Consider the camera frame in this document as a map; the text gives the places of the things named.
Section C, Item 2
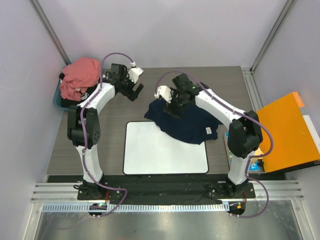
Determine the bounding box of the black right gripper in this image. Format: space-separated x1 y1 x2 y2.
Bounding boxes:
163 87 188 119

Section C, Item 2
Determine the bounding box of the navy blue t-shirt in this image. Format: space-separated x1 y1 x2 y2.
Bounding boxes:
144 99 223 145

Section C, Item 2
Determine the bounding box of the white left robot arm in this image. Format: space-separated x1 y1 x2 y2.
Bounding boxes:
67 63 144 200

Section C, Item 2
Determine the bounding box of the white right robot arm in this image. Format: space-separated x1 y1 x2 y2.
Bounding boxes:
154 73 263 198

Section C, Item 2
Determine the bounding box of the white mat with black border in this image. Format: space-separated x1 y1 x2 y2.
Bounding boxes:
123 121 209 175

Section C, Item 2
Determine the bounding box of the pink crumpled t-shirt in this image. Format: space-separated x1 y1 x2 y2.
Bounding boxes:
59 57 101 102

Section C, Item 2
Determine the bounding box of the teal laundry basket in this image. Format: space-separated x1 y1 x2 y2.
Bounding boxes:
53 72 68 111

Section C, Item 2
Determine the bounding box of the colourful picture book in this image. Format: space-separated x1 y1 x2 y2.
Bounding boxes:
223 132 264 173

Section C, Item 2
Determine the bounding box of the orange board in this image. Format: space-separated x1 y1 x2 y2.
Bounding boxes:
257 91 320 173

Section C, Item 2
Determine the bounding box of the grey white panel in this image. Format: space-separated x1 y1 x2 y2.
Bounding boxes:
300 107 320 152

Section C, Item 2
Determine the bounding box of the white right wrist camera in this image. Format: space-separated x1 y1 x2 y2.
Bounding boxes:
154 85 175 104

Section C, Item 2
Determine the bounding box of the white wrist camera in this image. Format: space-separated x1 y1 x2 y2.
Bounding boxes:
154 85 175 104
128 66 144 84

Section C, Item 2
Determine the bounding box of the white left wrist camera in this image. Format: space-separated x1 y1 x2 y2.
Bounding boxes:
128 66 144 84

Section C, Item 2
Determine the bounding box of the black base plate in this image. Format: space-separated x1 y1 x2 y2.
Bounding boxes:
73 174 256 200

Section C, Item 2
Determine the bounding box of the white slotted cable duct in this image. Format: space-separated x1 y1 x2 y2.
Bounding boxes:
42 202 230 213

